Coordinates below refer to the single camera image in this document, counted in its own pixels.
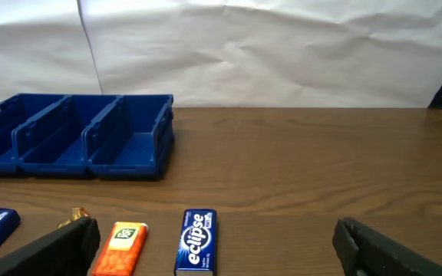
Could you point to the orange candy box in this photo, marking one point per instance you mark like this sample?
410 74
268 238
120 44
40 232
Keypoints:
119 249

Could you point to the blue tray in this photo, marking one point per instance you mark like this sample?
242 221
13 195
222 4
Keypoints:
136 153

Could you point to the gold wrapped candy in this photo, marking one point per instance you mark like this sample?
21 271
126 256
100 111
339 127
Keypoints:
79 212

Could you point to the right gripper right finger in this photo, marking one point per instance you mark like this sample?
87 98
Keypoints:
378 257

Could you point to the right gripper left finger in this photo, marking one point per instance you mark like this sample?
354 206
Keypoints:
52 257

